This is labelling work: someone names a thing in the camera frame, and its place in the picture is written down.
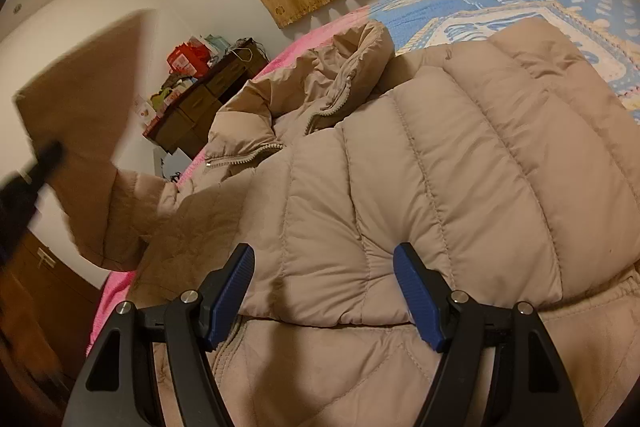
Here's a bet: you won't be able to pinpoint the white printed paper bag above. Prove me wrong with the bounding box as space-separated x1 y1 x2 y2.
160 147 194 184

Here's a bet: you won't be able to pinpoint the green packaged goods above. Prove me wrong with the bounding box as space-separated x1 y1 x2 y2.
150 74 197 108

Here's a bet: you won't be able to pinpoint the pale teal bag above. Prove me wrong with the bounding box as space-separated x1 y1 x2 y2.
204 34 232 58

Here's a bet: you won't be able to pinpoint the beige puffer jacket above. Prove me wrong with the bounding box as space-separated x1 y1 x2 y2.
15 9 640 427

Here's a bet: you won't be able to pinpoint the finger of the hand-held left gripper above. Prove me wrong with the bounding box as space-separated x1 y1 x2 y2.
25 141 66 188

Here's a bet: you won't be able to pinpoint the white greeting card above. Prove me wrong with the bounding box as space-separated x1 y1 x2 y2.
135 94 157 128

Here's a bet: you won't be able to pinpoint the bed with pink blanket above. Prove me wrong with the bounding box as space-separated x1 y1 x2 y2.
87 4 386 358

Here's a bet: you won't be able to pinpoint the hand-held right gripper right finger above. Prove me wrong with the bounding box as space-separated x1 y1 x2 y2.
392 242 583 427

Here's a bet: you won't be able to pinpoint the brown wooden desk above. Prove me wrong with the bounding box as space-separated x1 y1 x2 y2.
142 39 271 160

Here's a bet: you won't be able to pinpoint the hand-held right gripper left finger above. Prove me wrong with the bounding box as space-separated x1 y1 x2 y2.
62 243 257 427

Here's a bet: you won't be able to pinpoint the brown wooden door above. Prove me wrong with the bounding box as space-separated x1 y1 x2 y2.
0 227 103 410

